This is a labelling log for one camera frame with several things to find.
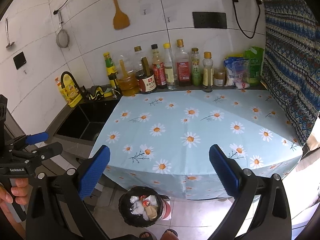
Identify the person's sandalled foot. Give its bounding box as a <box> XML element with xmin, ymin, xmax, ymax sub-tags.
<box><xmin>139</xmin><ymin>232</ymin><xmax>155</xmax><ymax>240</ymax></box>

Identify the metal strainer on wall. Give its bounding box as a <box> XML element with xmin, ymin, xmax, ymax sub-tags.
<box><xmin>56</xmin><ymin>10</ymin><xmax>69</xmax><ymax>48</ymax></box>

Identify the large cooking oil jug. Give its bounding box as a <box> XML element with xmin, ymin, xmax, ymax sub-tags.
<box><xmin>117</xmin><ymin>55</ymin><xmax>139</xmax><ymax>97</ymax></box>

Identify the yellow dish soap bottle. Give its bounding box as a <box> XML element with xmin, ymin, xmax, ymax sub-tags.
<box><xmin>55</xmin><ymin>75</ymin><xmax>82</xmax><ymax>108</ymax></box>

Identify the tall clear bottle gold cap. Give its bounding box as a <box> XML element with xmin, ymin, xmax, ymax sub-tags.
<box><xmin>134</xmin><ymin>46</ymin><xmax>143</xmax><ymax>72</ymax></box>

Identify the black sink faucet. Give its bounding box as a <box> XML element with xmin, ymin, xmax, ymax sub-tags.
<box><xmin>60</xmin><ymin>71</ymin><xmax>86</xmax><ymax>98</ymax></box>

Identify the metal ladle on wall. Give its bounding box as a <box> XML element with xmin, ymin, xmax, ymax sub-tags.
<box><xmin>5</xmin><ymin>18</ymin><xmax>15</xmax><ymax>49</ymax></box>

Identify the pink white bin base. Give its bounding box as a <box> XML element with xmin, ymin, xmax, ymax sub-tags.
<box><xmin>160</xmin><ymin>195</ymin><xmax>171</xmax><ymax>220</ymax></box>

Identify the wooden spatula on wall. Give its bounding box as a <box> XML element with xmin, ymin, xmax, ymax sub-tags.
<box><xmin>113</xmin><ymin>0</ymin><xmax>130</xmax><ymax>30</ymax></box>

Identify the small glass jar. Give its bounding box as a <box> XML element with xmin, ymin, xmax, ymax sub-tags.
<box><xmin>214</xmin><ymin>68</ymin><xmax>226</xmax><ymax>87</ymax></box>

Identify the aluminium foil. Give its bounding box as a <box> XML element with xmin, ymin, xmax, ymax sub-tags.
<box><xmin>130</xmin><ymin>196</ymin><xmax>139</xmax><ymax>204</ymax></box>

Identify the white blue salt bag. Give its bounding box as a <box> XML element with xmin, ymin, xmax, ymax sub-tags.
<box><xmin>223</xmin><ymin>57</ymin><xmax>250</xmax><ymax>89</ymax></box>

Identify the dark soy sauce jug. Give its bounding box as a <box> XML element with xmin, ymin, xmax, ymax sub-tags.
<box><xmin>135</xmin><ymin>57</ymin><xmax>156</xmax><ymax>94</ymax></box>

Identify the red label liquor bottle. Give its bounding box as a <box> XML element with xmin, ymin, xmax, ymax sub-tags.
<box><xmin>175</xmin><ymin>39</ymin><xmax>191</xmax><ymax>86</ymax></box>

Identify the clear vinegar bottle yellow cap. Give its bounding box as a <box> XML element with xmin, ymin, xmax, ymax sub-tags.
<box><xmin>163</xmin><ymin>43</ymin><xmax>178</xmax><ymax>90</ymax></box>

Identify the small yellow cap bottle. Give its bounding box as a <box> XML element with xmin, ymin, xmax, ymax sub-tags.
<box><xmin>202</xmin><ymin>51</ymin><xmax>214</xmax><ymax>93</ymax></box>

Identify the green cap sauce bottle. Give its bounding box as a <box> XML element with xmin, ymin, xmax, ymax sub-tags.
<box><xmin>104</xmin><ymin>52</ymin><xmax>120</xmax><ymax>91</ymax></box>

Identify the blue patterned curtain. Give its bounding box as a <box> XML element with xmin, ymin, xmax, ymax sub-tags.
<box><xmin>263</xmin><ymin>0</ymin><xmax>319</xmax><ymax>144</ymax></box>

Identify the pink red wrapper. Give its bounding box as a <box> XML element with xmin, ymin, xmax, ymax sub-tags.
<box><xmin>139</xmin><ymin>195</ymin><xmax>147</xmax><ymax>202</ymax></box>

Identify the person's left hand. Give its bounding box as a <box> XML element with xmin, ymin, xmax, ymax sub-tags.
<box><xmin>1</xmin><ymin>178</ymin><xmax>29</xmax><ymax>235</ymax></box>

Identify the green label oil bottle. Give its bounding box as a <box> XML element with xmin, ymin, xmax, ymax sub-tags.
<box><xmin>191</xmin><ymin>47</ymin><xmax>202</xmax><ymax>86</ymax></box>

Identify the red label sauce bottle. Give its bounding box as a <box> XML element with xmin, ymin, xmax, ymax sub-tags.
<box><xmin>151</xmin><ymin>44</ymin><xmax>167</xmax><ymax>89</ymax></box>

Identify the black wall outlet strip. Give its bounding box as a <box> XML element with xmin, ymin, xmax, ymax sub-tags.
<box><xmin>192</xmin><ymin>12</ymin><xmax>227</xmax><ymax>29</ymax></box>

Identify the white paper napkin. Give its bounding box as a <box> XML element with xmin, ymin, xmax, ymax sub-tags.
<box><xmin>145</xmin><ymin>195</ymin><xmax>158</xmax><ymax>207</ymax></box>

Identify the yellow black sponge cloth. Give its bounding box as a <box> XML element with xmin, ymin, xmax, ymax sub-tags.
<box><xmin>86</xmin><ymin>86</ymin><xmax>113</xmax><ymax>101</ymax></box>

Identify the black wall switch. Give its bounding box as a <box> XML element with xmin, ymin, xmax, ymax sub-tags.
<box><xmin>13</xmin><ymin>52</ymin><xmax>27</xmax><ymax>70</ymax></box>

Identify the plastic white tissue ball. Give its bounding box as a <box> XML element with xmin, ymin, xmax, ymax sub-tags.
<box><xmin>131</xmin><ymin>200</ymin><xmax>145</xmax><ymax>216</ymax></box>

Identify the black kitchen sink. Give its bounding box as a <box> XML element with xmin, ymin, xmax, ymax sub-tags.
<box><xmin>54</xmin><ymin>100</ymin><xmax>119</xmax><ymax>146</ymax></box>

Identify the blue daisy tablecloth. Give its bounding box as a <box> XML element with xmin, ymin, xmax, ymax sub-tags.
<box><xmin>92</xmin><ymin>89</ymin><xmax>303</xmax><ymax>200</ymax></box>

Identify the black trash bin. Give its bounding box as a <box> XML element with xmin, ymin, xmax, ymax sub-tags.
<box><xmin>118</xmin><ymin>186</ymin><xmax>165</xmax><ymax>228</ymax></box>

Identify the black power cable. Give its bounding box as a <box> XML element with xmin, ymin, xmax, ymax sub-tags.
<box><xmin>231</xmin><ymin>0</ymin><xmax>263</xmax><ymax>40</ymax></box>

